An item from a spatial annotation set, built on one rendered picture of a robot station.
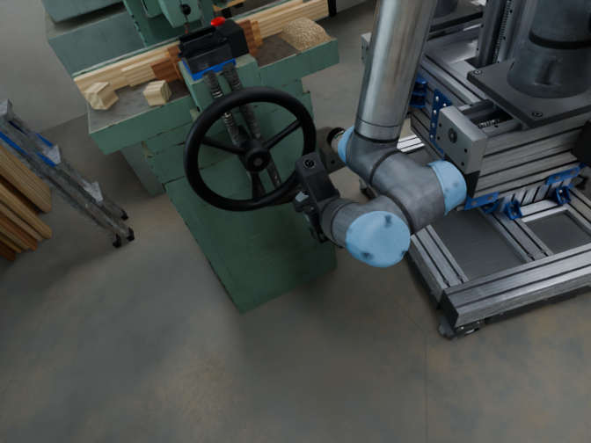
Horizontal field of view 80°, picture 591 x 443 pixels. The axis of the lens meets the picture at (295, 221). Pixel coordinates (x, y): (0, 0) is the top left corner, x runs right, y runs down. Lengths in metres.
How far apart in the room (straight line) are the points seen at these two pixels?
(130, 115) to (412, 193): 0.62
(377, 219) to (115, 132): 0.62
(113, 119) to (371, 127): 0.57
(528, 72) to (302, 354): 1.06
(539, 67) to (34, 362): 1.91
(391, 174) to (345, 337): 0.90
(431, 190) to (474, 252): 0.82
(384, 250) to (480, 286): 0.78
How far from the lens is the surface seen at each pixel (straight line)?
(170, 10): 0.93
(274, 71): 0.90
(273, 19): 1.04
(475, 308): 1.19
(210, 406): 1.39
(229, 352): 1.44
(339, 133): 0.98
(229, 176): 0.99
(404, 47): 0.53
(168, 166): 0.94
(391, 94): 0.55
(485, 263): 1.31
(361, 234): 0.47
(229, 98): 0.68
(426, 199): 0.52
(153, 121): 0.88
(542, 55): 0.86
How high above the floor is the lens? 1.25
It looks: 47 degrees down
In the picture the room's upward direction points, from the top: 15 degrees counter-clockwise
